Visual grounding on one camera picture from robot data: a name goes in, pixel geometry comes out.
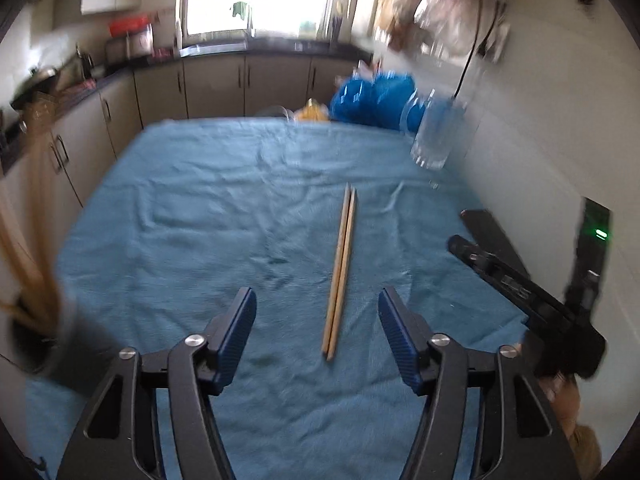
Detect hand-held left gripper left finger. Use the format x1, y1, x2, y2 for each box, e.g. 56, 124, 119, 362
55, 286, 258, 480

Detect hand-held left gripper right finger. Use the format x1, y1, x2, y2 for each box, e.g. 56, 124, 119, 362
377, 287, 583, 480

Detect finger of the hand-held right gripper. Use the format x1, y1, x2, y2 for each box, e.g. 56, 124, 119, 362
446, 234, 576, 321

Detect dark grey chopstick holder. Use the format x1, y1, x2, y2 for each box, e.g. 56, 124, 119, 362
7, 290, 121, 391

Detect long brown wooden chopstick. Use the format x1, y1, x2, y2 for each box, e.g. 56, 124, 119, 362
22, 125, 63, 311

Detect thick brown wooden chopstick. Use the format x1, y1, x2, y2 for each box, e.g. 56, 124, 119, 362
0, 200, 51, 316

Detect person's right hand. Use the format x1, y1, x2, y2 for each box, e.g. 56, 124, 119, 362
540, 375, 603, 478

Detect blue tablecloth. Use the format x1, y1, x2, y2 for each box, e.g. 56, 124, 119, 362
25, 117, 546, 480

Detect clear glass mug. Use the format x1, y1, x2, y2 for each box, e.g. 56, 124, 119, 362
399, 89, 473, 171

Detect blue plastic bag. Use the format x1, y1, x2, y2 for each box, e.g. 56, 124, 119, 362
329, 72, 426, 131

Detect yellow plastic bag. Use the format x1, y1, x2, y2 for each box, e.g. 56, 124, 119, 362
294, 100, 331, 123

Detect beige kitchen base cabinets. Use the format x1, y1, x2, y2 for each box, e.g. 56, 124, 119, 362
0, 52, 381, 211

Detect hanging plastic bags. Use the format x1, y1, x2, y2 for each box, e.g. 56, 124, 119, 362
375, 0, 526, 61

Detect red lidded rice cooker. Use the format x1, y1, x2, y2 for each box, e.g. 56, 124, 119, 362
105, 17, 153, 61

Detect black hanging cable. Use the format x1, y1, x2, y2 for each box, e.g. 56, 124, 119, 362
452, 0, 503, 101

